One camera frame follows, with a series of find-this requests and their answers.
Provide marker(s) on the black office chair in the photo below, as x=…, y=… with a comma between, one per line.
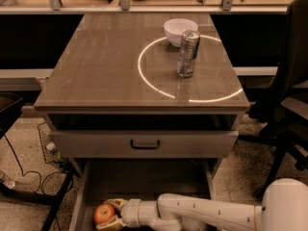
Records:
x=283, y=106

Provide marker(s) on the black drawer handle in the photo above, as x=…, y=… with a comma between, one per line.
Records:
x=145, y=145

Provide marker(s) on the silver energy drink can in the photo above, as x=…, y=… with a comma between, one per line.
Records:
x=188, y=52

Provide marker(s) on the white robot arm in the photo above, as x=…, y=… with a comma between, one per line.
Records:
x=284, y=208

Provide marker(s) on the plastic bottle on floor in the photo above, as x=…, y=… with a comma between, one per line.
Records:
x=6, y=180

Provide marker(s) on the grey drawer cabinet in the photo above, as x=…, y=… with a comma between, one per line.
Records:
x=118, y=73

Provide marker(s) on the red yellow apple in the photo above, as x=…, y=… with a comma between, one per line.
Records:
x=103, y=213

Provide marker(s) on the white ceramic bowl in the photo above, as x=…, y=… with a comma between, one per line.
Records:
x=174, y=29

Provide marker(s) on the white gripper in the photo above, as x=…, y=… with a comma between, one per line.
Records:
x=131, y=213

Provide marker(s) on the wire mesh basket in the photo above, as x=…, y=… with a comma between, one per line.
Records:
x=51, y=154

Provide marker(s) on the grey shelf rail frame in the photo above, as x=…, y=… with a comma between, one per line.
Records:
x=142, y=6

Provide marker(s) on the grey top drawer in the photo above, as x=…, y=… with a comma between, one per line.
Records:
x=116, y=144

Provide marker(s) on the open grey middle drawer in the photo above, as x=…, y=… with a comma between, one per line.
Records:
x=144, y=179

